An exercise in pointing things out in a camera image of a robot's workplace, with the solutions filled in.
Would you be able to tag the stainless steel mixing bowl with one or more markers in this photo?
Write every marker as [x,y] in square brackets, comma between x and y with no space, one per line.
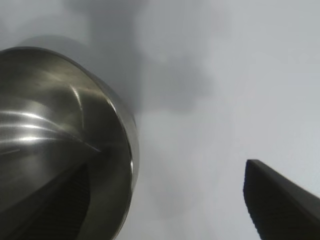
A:
[62,112]

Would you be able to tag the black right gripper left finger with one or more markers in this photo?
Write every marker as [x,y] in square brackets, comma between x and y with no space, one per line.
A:
[50,212]

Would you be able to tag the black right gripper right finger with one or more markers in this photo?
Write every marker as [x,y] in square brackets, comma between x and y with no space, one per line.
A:
[280,207]

